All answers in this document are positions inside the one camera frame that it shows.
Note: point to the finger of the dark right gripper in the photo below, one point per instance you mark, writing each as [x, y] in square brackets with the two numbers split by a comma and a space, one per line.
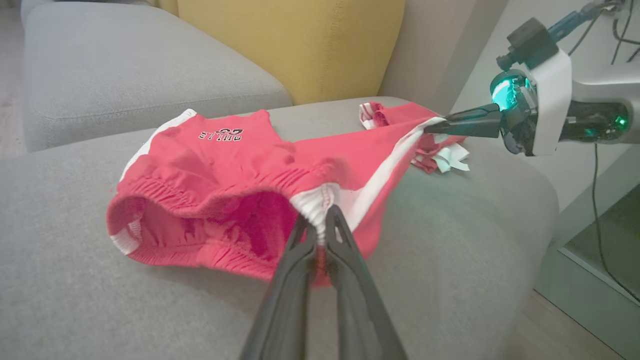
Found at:
[470, 128]
[480, 114]

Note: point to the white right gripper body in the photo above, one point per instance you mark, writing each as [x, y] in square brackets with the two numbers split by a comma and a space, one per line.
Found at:
[550, 100]

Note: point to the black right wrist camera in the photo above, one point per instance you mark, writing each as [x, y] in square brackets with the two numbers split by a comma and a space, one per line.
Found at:
[530, 42]

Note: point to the grey sofa back cushion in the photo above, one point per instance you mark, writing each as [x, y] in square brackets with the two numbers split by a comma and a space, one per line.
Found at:
[125, 65]

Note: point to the red shorts with white stripe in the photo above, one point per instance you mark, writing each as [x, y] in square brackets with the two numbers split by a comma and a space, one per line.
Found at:
[210, 165]

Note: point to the small yellow sofa cushion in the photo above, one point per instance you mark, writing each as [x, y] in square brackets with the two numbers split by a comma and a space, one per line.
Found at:
[167, 6]

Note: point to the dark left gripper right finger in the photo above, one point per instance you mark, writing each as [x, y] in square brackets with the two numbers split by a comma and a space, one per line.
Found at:
[355, 300]

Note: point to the grey-beige sofa back cushion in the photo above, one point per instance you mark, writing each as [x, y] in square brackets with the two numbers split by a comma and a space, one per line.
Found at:
[430, 50]

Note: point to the large yellow sofa cushion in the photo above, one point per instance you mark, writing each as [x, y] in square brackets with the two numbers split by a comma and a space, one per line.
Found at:
[300, 45]

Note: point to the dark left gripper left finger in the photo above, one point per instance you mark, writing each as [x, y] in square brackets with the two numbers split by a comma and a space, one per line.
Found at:
[285, 300]

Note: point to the pale cabinet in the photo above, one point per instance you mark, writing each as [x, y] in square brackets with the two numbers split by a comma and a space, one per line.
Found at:
[565, 170]

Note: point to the red white basketball jersey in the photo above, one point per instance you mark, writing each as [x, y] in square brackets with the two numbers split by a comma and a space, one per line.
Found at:
[374, 115]

